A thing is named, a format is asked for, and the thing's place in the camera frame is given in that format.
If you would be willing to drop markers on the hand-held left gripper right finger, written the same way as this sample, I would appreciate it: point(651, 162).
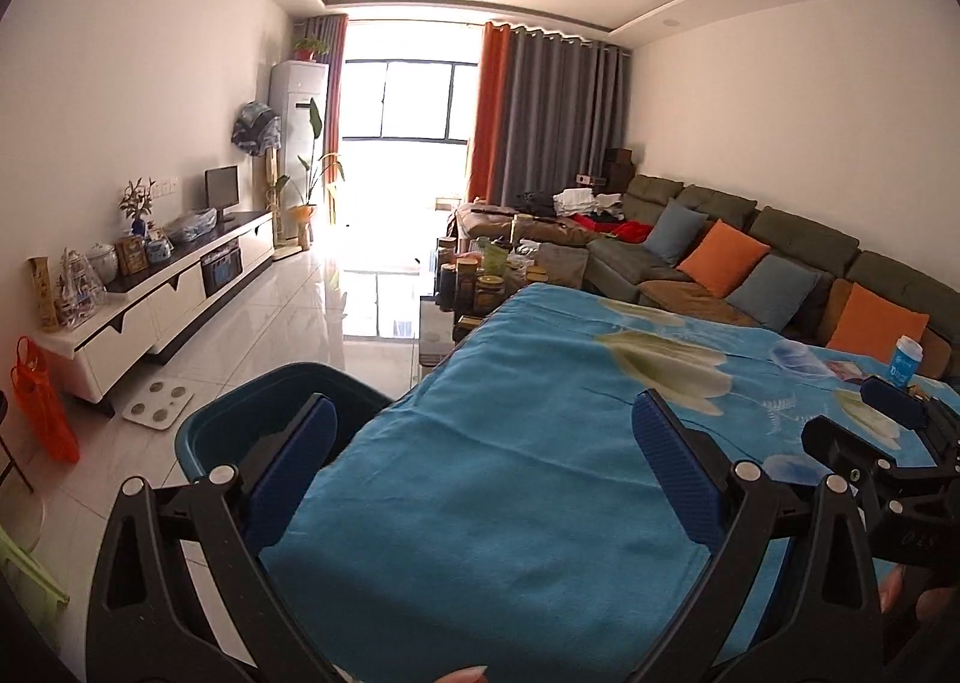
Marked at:
point(675, 473)

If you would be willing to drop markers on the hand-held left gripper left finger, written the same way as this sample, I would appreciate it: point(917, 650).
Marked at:
point(292, 473)

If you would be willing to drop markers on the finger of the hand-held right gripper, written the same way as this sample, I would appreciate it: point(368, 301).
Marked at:
point(836, 441)
point(892, 402)

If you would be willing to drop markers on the teal plastic bin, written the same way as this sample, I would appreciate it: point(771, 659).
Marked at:
point(247, 390)

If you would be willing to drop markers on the person's right hand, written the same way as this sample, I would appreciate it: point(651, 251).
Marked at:
point(891, 591)

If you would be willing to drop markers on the person's left hand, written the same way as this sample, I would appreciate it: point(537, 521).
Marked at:
point(461, 675)

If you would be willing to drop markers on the blue lidded drink cup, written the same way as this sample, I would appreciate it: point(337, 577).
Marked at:
point(905, 362)

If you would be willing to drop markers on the red flat packet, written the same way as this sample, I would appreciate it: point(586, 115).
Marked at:
point(847, 372)

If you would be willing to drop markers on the orange cushion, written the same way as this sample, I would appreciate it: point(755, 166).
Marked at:
point(724, 255)
point(877, 330)

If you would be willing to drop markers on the white bathroom scale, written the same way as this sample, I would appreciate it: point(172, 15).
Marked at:
point(157, 407)

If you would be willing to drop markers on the blue-grey cushion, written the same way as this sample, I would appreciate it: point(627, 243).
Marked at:
point(675, 229)
point(772, 289)

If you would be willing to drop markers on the blue floral blanket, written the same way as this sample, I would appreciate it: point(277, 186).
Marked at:
point(510, 473)

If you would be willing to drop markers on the green sectional sofa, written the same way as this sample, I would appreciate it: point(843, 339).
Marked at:
point(795, 233)

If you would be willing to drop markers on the white and black TV cabinet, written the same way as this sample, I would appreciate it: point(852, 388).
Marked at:
point(127, 330)

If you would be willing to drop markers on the red cloth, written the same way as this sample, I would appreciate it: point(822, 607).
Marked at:
point(626, 230)

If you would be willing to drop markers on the orange plastic bag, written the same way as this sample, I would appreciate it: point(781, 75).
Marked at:
point(45, 407)

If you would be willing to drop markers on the group of food jars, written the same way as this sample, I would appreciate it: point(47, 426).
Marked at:
point(491, 289)

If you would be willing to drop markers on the small blue-white ceramic jar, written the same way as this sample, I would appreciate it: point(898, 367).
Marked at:
point(158, 250)

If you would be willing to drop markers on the tall leafy potted plant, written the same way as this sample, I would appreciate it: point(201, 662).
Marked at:
point(304, 212)

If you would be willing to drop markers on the clear plastic bag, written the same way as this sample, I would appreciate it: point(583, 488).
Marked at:
point(191, 227)

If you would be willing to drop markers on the green plastic stool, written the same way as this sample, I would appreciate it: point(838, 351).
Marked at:
point(30, 572)

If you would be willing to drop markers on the model ship in clear wrap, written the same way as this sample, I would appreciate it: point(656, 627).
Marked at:
point(79, 289)

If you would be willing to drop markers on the white ceramic jar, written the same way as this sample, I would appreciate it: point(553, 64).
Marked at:
point(101, 262)

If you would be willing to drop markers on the pile of white clothes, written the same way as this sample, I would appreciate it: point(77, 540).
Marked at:
point(581, 201)

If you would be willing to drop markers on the black monitor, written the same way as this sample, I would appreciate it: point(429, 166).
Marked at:
point(223, 191)

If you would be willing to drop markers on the brown padded bench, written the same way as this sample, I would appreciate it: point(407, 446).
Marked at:
point(510, 225)

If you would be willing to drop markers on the small grey projector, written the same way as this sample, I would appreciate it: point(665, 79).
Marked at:
point(589, 182)

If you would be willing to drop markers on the tall golden box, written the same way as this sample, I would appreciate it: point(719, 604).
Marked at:
point(45, 293)

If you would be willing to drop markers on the black bag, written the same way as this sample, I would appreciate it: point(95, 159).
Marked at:
point(536, 199)

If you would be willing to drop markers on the dark wooden cabinet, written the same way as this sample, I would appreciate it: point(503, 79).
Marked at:
point(619, 165)

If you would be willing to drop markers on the blue vase with branches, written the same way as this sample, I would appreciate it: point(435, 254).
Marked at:
point(137, 201)

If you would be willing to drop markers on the covered standing fan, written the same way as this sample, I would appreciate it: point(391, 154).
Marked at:
point(257, 128)

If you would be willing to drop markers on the wide grey and orange curtain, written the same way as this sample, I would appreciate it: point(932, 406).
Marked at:
point(562, 120)

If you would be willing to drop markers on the white standing air conditioner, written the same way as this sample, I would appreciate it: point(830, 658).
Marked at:
point(296, 98)

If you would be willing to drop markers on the dark-framed window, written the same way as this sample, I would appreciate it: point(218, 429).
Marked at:
point(412, 101)

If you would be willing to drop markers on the narrow grey and orange curtain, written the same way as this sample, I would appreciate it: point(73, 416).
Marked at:
point(334, 75)

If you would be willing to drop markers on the small potted green plant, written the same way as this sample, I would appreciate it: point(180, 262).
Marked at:
point(310, 47)

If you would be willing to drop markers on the wooden picture frame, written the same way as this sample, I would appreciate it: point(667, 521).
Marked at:
point(131, 254)

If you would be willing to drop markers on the white wall outlet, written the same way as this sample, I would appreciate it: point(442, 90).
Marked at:
point(165, 188)

